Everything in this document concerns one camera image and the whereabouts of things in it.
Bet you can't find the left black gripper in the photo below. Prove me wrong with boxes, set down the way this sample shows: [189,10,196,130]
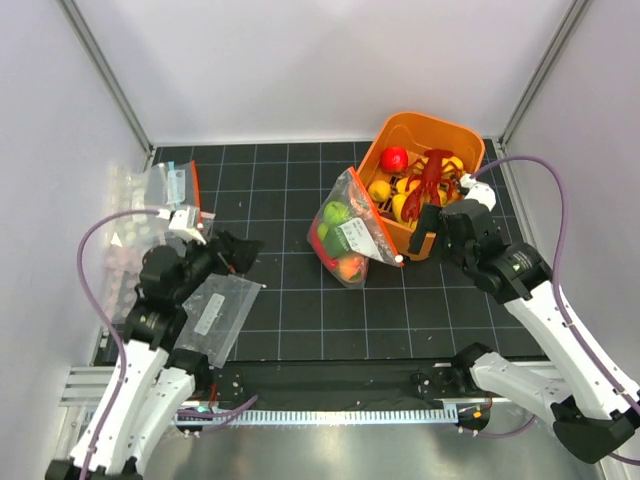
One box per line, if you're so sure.
[171,228,262,305]

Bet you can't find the orange zipper clear bag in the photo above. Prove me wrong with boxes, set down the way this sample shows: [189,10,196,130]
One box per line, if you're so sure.
[313,167,404,288]

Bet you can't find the green apple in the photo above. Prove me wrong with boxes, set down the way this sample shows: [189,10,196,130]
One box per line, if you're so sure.
[316,222,329,241]
[322,201,352,227]

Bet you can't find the red chili pepper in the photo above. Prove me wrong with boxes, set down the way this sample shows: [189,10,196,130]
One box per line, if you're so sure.
[309,219,338,271]

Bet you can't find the peach fruit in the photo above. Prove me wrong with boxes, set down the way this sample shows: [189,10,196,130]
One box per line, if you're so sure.
[335,252,368,284]

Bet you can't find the green apple top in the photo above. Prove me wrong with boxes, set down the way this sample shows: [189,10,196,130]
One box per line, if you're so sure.
[322,201,352,227]

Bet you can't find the green bell pepper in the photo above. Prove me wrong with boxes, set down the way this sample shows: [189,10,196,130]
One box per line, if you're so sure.
[322,226,353,259]

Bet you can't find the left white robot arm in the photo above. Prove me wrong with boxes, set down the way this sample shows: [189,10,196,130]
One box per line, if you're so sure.
[45,230,263,479]

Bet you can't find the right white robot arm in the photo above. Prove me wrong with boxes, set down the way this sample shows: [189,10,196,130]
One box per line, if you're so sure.
[410,199,639,464]

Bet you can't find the clear bag white label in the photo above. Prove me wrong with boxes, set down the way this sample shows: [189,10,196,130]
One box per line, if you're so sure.
[175,274,263,368]

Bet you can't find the red toy lobster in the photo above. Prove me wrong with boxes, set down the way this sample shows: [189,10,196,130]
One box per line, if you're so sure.
[402,149,462,222]

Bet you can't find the yellow orange fruit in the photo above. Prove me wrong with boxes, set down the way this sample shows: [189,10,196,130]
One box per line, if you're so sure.
[368,180,392,203]

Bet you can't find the orange plastic basket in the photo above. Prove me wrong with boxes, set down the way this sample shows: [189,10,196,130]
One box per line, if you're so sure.
[357,112,485,261]

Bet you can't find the yellow bell pepper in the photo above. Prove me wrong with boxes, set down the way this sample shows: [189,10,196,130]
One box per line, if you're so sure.
[442,156,466,177]

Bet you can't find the black grid mat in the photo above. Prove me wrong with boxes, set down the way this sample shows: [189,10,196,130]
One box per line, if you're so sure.
[153,141,542,362]

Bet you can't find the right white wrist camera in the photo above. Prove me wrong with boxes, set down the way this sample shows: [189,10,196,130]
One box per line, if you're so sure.
[459,174,496,211]

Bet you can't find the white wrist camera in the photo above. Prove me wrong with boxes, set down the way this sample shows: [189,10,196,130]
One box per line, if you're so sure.
[459,174,496,211]
[155,205,207,245]

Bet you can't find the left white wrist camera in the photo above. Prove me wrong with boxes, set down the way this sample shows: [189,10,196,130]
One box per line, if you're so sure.
[155,205,207,245]

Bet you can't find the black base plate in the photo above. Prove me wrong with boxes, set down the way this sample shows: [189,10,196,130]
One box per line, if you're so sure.
[213,359,479,411]

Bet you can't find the slotted cable duct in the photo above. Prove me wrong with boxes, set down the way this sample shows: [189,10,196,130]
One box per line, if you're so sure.
[174,404,458,427]

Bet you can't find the aluminium front rail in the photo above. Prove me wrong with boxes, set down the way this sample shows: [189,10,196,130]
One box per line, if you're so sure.
[60,366,114,407]

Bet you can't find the right aluminium frame post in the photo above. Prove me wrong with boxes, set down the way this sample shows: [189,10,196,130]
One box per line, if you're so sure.
[498,0,592,151]

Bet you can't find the aluminium frame post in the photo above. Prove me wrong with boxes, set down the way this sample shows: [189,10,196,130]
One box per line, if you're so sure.
[498,0,592,151]
[56,0,153,156]

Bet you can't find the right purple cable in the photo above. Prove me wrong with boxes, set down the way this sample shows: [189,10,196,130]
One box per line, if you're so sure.
[464,155,640,466]

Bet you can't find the left aluminium frame post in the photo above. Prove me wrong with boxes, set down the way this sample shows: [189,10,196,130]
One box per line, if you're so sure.
[56,0,153,156]

